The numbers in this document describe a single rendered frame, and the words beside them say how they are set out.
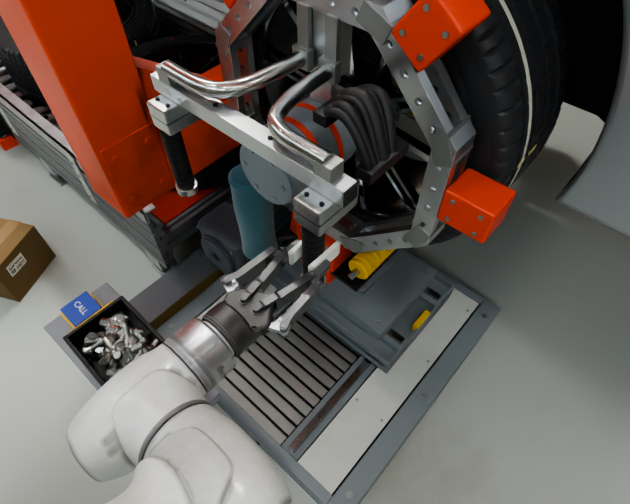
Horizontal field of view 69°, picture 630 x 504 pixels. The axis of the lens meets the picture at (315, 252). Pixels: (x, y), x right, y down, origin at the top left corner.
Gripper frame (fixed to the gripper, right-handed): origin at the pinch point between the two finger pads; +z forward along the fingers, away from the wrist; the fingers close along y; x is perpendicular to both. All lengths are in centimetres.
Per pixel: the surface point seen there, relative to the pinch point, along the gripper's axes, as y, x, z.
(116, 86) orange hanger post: -59, 3, 4
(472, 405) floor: 34, -83, 35
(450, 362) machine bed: 22, -75, 39
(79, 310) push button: -47, -35, -29
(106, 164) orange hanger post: -58, -13, -5
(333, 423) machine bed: 6, -75, 1
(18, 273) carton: -109, -74, -33
